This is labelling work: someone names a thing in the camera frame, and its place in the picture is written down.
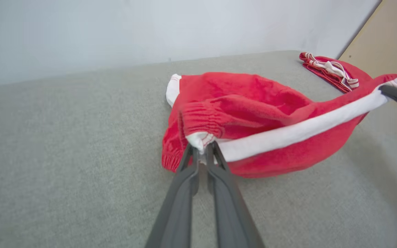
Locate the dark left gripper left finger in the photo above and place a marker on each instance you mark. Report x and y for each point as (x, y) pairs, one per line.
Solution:
(177, 213)

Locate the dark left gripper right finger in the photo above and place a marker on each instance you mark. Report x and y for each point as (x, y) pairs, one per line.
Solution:
(229, 213)

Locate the red shorts with white stripes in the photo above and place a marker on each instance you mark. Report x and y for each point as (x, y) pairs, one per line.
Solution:
(360, 74)

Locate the red garment with white band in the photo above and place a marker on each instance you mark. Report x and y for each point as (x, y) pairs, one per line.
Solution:
(253, 103)

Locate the grey fabric sofa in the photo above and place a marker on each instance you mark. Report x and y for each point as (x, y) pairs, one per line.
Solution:
(64, 155)

